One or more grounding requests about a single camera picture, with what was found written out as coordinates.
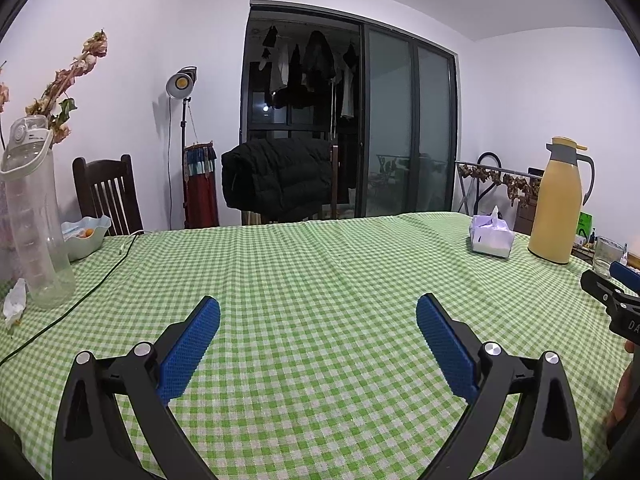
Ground white cable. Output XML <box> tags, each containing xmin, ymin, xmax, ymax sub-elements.
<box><xmin>117</xmin><ymin>230</ymin><xmax>146</xmax><ymax>257</ymax></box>

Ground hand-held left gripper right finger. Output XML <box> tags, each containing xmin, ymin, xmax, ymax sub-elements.
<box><xmin>416</xmin><ymin>292</ymin><xmax>585</xmax><ymax>480</ymax></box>

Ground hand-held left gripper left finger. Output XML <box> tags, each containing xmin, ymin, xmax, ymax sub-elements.
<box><xmin>51</xmin><ymin>295</ymin><xmax>222</xmax><ymax>480</ymax></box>

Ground person's right hand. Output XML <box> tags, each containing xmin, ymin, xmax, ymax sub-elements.
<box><xmin>604</xmin><ymin>340</ymin><xmax>640</xmax><ymax>430</ymax></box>

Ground row of hanging clothes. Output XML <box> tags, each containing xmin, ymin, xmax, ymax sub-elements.
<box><xmin>260</xmin><ymin>25</ymin><xmax>361</xmax><ymax>118</ymax></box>

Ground red fringed cloth stand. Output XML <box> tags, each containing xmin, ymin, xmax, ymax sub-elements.
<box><xmin>182</xmin><ymin>142</ymin><xmax>221</xmax><ymax>229</ymax></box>

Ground black puffer jacket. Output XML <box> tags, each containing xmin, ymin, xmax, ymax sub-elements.
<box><xmin>221</xmin><ymin>138</ymin><xmax>333</xmax><ymax>223</ymax></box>

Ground metal drying rack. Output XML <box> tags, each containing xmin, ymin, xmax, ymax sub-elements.
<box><xmin>454</xmin><ymin>160</ymin><xmax>543</xmax><ymax>221</ymax></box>

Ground floor lamp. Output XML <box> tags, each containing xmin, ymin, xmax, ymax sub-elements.
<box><xmin>166</xmin><ymin>66</ymin><xmax>198</xmax><ymax>228</ymax></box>

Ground dark framed sliding glass door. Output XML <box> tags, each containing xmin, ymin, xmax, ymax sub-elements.
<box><xmin>241</xmin><ymin>1</ymin><xmax>458</xmax><ymax>226</ymax></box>

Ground row of brown dried foods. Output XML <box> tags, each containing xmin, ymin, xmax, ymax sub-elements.
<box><xmin>457</xmin><ymin>164</ymin><xmax>541</xmax><ymax>208</ymax></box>

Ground dark wooden chair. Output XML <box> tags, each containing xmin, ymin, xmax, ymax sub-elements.
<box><xmin>72</xmin><ymin>154</ymin><xmax>145</xmax><ymax>237</ymax></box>
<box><xmin>240</xmin><ymin>144</ymin><xmax>342</xmax><ymax>226</ymax></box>

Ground clear glass cup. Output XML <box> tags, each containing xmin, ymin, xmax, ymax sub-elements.
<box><xmin>592</xmin><ymin>236</ymin><xmax>626</xmax><ymax>278</ymax></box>

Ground pale green fruit bowl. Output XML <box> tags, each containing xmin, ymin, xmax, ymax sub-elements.
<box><xmin>61</xmin><ymin>215</ymin><xmax>112</xmax><ymax>262</ymax></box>

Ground dried flower stems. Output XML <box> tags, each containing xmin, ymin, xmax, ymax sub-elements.
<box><xmin>0</xmin><ymin>30</ymin><xmax>108</xmax><ymax>146</ymax></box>

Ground crumpled white paper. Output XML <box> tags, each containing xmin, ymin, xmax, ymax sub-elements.
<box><xmin>2</xmin><ymin>278</ymin><xmax>28</xmax><ymax>329</ymax></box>

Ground black cable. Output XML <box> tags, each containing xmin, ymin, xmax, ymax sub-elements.
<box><xmin>0</xmin><ymin>232</ymin><xmax>146</xmax><ymax>366</ymax></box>

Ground green checked tablecloth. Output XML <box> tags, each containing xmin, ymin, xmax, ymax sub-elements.
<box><xmin>0</xmin><ymin>211</ymin><xmax>640</xmax><ymax>480</ymax></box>

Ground brown cabinet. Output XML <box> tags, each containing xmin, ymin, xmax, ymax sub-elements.
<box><xmin>514</xmin><ymin>199</ymin><xmax>538</xmax><ymax>237</ymax></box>

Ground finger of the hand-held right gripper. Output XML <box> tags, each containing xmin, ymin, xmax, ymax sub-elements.
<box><xmin>609</xmin><ymin>261</ymin><xmax>640</xmax><ymax>295</ymax></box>
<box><xmin>580</xmin><ymin>269</ymin><xmax>626</xmax><ymax>311</ymax></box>

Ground large clear drinking bottle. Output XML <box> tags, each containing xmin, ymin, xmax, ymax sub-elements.
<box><xmin>0</xmin><ymin>115</ymin><xmax>77</xmax><ymax>310</ymax></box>

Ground yellow thermos jug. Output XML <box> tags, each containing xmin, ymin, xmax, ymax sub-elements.
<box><xmin>528</xmin><ymin>136</ymin><xmax>596</xmax><ymax>265</ymax></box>

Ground purple white tissue pack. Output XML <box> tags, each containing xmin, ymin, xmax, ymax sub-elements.
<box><xmin>469</xmin><ymin>206</ymin><xmax>514</xmax><ymax>258</ymax></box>

